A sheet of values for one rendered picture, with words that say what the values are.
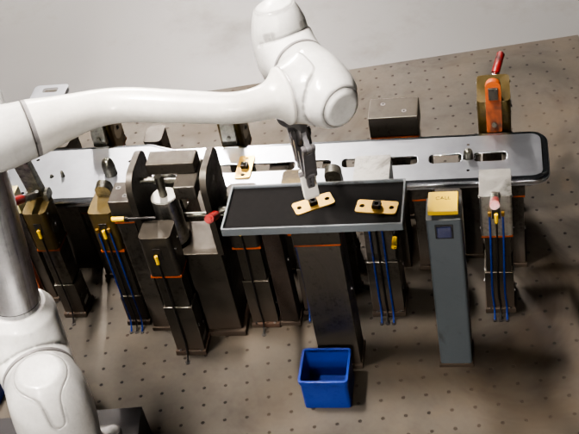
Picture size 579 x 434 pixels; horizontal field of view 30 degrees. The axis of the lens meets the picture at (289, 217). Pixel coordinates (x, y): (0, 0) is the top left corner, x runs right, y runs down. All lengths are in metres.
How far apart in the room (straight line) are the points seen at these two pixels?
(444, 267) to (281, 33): 0.63
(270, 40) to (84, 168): 0.96
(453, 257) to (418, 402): 0.37
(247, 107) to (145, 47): 3.37
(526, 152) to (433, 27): 2.41
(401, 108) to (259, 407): 0.79
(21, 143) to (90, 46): 3.47
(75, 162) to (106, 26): 2.68
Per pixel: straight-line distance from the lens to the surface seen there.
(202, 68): 4.89
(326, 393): 2.39
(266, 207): 2.22
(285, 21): 1.91
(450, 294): 2.30
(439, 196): 2.18
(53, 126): 1.84
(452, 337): 2.40
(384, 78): 3.35
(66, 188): 2.70
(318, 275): 2.28
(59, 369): 2.15
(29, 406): 2.14
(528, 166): 2.49
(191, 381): 2.55
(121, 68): 5.05
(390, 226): 2.12
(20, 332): 2.25
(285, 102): 1.80
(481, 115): 2.61
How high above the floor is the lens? 2.58
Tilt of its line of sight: 40 degrees down
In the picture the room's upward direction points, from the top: 12 degrees counter-clockwise
